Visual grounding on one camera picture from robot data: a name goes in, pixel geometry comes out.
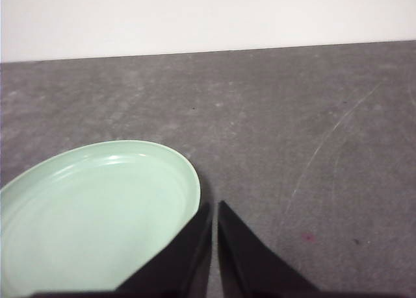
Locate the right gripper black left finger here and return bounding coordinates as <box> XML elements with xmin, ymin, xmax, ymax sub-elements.
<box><xmin>32</xmin><ymin>202</ymin><xmax>213</xmax><ymax>298</ymax></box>

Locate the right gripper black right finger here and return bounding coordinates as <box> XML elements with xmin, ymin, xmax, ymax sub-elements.
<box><xmin>216</xmin><ymin>200</ymin><xmax>416</xmax><ymax>298</ymax></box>

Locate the green plate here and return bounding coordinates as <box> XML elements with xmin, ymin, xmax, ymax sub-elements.
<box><xmin>0</xmin><ymin>140</ymin><xmax>202</xmax><ymax>298</ymax></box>

